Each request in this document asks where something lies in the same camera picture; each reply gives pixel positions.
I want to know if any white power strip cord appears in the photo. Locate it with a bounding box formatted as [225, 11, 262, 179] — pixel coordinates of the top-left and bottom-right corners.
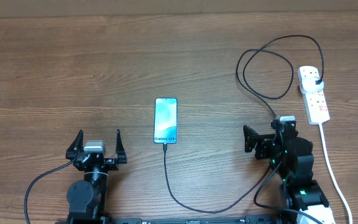
[318, 122, 354, 224]

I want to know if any white charger plug adapter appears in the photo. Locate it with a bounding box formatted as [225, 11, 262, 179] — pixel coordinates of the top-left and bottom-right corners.
[300, 77, 324, 94]

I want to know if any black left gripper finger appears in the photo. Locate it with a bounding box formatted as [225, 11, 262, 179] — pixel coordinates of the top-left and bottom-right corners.
[116, 129, 127, 164]
[65, 129, 83, 161]

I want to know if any blue Galaxy smartphone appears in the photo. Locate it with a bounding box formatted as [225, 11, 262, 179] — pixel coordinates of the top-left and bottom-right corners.
[154, 98, 178, 144]

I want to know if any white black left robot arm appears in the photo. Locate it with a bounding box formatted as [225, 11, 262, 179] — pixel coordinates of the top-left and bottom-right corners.
[66, 130, 127, 224]

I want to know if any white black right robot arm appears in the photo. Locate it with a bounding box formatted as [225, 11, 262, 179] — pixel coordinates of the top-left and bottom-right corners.
[243, 119, 335, 223]

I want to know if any white power strip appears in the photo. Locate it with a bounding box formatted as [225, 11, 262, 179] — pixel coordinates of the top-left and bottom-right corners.
[297, 66, 330, 125]

